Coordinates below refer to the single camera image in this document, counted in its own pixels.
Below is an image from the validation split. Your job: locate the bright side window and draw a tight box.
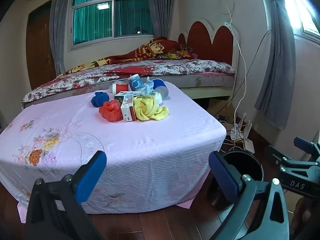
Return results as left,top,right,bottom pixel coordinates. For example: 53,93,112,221
282,0,320,38

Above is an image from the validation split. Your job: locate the yellow cloth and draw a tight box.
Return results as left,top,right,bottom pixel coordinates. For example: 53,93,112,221
133,95,169,121

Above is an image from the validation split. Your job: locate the white tissue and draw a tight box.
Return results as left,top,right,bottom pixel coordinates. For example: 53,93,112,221
142,77,163,104

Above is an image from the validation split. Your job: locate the green and white box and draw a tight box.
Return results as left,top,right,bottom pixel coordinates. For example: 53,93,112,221
114,91,143,105

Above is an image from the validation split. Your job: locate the white router with antennas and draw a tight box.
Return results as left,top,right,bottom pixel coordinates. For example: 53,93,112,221
230,114,253,141

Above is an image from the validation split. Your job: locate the blue patterned white cup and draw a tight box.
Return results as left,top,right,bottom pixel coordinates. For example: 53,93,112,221
127,74,146,92

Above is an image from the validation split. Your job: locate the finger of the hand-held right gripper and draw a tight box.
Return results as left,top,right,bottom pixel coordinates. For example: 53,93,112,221
266,146,320,172
294,137,320,161

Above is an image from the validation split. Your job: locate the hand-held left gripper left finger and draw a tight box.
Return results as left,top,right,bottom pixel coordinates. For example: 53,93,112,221
25,151,108,240

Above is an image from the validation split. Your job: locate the black trash bin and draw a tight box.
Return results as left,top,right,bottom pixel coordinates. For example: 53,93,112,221
215,151,264,210

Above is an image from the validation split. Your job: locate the white power cable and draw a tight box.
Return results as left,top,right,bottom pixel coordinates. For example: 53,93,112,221
216,0,248,143

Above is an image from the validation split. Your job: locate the red and white box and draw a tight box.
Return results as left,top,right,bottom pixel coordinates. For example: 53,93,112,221
120,102,137,122

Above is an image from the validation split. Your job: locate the blue paper cup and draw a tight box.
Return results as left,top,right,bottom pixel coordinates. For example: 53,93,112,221
151,78,170,99

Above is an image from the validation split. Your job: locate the red plastic bag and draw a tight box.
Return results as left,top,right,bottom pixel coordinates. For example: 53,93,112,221
99,99,123,122

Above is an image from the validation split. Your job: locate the brown wooden door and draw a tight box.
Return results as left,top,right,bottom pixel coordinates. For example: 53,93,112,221
26,1,57,91

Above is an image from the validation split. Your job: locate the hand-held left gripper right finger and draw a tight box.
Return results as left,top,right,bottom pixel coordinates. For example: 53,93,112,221
209,151,294,240

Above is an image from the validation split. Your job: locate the grey window curtain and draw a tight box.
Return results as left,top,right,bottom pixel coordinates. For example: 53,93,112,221
146,0,176,41
49,0,76,76

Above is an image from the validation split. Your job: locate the grey mattress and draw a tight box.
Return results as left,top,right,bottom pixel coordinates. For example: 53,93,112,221
175,73,237,90

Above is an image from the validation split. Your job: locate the blue cloth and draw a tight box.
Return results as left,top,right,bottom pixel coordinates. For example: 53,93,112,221
90,91,110,108

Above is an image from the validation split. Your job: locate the red paper cup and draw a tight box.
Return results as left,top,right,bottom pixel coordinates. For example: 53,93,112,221
112,82,132,97

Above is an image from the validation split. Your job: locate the cream bed frame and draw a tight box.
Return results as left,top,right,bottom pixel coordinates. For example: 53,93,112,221
185,86,235,101

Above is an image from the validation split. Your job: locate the table with white cloth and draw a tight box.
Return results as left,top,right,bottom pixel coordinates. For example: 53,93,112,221
0,79,227,224

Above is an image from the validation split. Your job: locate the red printed blanket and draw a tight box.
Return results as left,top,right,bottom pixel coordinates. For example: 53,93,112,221
61,36,198,76

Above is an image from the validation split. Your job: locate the white framed window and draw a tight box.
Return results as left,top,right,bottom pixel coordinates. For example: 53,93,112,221
69,0,157,47

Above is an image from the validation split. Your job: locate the black cable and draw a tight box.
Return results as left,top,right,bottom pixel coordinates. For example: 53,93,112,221
215,29,272,115

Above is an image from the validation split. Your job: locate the red and cream headboard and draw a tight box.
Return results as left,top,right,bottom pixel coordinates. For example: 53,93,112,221
178,19,241,66

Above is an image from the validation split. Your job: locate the flat white router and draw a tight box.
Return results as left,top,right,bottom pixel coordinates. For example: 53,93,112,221
240,139,255,155

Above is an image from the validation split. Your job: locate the long grey patterned curtain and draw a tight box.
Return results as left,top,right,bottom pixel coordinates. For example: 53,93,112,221
254,0,302,130

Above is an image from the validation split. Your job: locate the floral bed sheet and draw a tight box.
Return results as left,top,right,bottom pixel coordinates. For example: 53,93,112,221
22,58,237,103

